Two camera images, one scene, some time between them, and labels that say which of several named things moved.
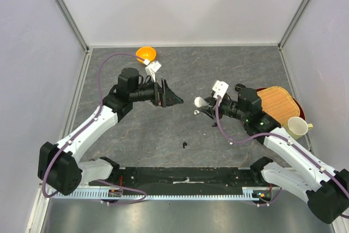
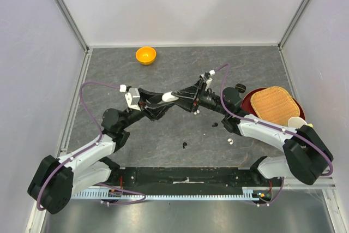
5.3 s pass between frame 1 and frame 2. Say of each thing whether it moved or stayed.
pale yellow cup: stayed
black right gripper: moved
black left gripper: moved
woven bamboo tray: stayed
